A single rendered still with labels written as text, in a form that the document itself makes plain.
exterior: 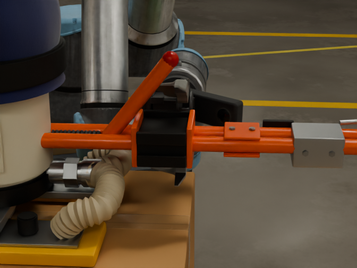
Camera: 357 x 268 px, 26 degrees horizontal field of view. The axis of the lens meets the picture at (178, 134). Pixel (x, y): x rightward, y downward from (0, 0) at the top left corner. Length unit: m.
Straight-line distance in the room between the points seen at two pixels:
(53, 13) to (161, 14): 0.77
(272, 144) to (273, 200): 2.37
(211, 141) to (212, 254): 1.93
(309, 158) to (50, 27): 0.39
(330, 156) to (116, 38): 0.50
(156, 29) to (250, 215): 1.60
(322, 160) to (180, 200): 0.26
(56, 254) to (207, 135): 0.27
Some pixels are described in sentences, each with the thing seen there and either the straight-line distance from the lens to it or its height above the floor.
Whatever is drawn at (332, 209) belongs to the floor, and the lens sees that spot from 3.39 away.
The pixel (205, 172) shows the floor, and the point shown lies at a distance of 3.69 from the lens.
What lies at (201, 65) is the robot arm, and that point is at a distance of 1.37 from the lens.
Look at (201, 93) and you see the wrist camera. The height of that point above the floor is 1.10.
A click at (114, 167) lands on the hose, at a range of 1.11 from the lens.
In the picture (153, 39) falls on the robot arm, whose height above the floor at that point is 1.03.
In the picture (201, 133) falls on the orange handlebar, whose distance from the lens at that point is 1.11.
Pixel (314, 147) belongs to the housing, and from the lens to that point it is 1.07.
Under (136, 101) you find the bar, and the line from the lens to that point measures 1.07.
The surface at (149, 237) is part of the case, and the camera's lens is 1.11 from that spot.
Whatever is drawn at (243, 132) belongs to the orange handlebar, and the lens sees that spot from 1.08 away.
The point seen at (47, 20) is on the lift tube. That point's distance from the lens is 1.04.
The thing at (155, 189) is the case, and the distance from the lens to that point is 1.26.
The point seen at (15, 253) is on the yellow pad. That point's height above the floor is 0.96.
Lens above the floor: 1.47
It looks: 21 degrees down
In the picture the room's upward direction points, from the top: straight up
